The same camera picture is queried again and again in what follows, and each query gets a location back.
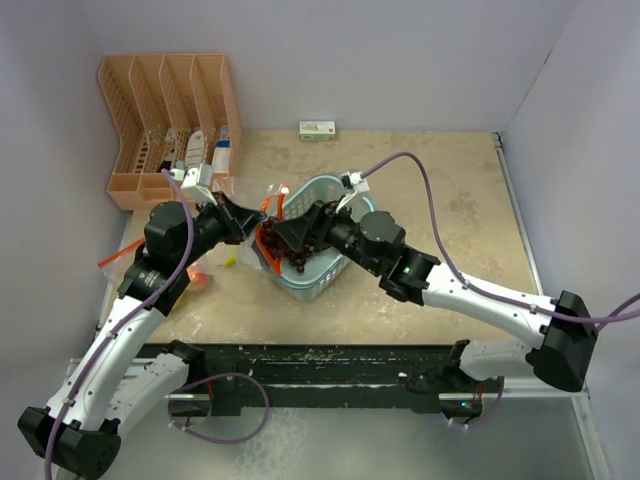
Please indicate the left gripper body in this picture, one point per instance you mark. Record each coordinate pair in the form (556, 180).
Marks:
(213, 226)

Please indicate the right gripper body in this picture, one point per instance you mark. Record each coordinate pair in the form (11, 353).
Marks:
(340, 232)

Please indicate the dark grape bunch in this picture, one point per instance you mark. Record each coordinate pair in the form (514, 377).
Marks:
(285, 245)

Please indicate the yellow banana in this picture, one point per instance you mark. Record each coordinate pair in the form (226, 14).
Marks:
(231, 259)

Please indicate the peach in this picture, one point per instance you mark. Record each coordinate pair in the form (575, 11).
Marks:
(198, 280)

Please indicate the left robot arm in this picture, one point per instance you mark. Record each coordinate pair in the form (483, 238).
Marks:
(82, 427)

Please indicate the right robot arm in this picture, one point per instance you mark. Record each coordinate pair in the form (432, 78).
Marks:
(552, 337)

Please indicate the light blue plastic basket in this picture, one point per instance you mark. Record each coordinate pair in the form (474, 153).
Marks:
(321, 267)

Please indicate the white blue box in organizer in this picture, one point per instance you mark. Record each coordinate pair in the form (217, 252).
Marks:
(222, 151)

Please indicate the white bottle in organizer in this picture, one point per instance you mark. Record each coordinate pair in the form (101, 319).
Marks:
(195, 150)

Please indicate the green white small box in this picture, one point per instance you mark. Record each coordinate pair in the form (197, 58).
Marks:
(316, 131)

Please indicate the pink desk organizer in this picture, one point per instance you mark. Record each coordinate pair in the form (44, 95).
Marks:
(156, 102)

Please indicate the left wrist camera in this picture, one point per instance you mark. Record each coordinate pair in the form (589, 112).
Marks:
(195, 183)

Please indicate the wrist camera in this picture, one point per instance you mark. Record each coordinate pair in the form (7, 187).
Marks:
(195, 183)
(355, 185)

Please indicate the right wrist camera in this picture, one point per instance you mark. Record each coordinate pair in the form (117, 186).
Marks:
(355, 185)

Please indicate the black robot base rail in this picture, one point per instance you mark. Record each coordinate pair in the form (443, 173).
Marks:
(231, 377)

